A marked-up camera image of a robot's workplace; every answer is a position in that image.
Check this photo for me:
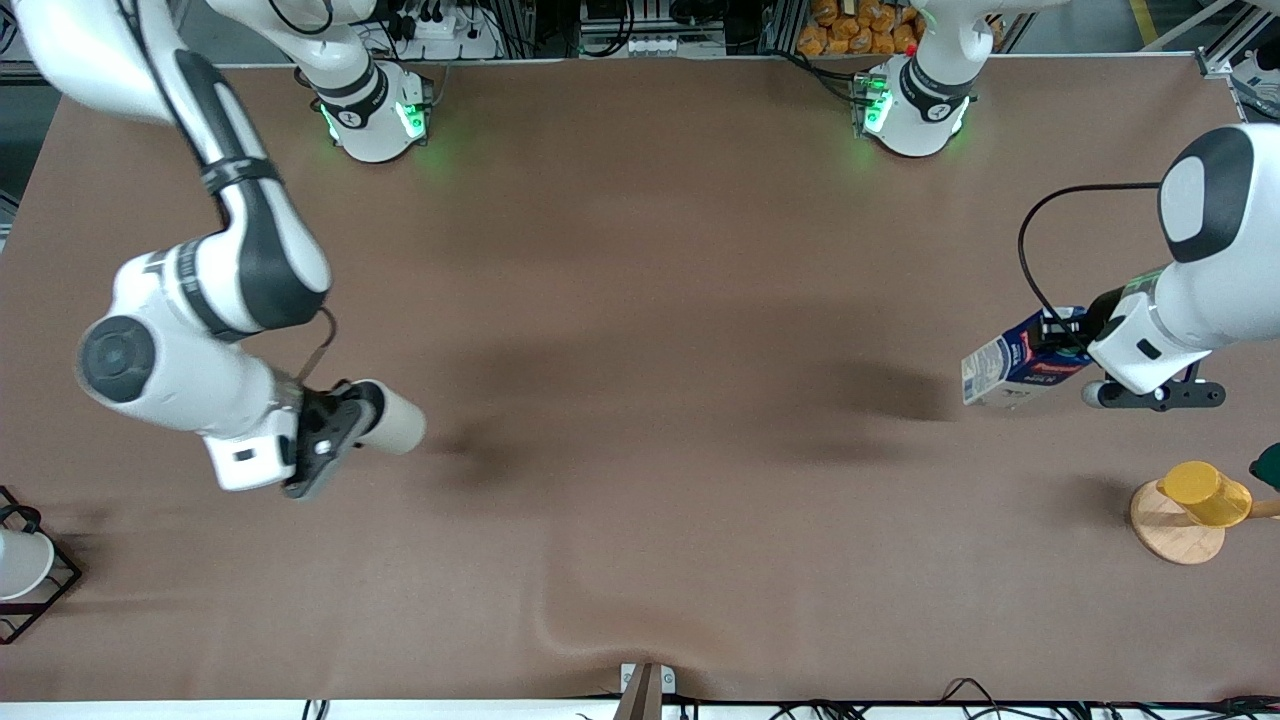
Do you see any grey mug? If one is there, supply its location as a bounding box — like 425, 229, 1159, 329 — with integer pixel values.
360, 380, 427, 456

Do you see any blue milk carton green cap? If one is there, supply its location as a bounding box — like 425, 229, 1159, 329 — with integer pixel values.
960, 308, 1096, 409

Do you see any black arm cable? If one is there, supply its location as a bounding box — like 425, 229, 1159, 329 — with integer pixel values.
293, 305, 339, 387
1017, 182, 1166, 319

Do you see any white cup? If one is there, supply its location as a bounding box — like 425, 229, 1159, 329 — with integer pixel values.
0, 527, 56, 601

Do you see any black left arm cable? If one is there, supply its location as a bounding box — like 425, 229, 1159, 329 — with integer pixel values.
1017, 182, 1166, 319

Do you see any black wire rack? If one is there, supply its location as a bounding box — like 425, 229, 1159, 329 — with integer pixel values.
0, 485, 83, 646

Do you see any yellow cup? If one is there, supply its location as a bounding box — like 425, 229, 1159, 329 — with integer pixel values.
1157, 461, 1253, 528

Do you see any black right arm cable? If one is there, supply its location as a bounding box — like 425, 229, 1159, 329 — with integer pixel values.
293, 305, 339, 387

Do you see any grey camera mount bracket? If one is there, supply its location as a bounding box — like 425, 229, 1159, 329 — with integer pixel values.
612, 661, 677, 720

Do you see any white power strip with plugs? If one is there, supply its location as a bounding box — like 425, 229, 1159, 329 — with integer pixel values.
392, 8, 501, 59

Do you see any wooden mug stand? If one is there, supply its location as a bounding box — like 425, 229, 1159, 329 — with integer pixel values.
1130, 478, 1280, 566

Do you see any brown table cover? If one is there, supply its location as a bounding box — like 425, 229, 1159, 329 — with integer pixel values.
0, 55, 1280, 706

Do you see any white empty power strip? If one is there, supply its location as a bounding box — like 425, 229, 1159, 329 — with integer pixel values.
628, 34, 728, 57

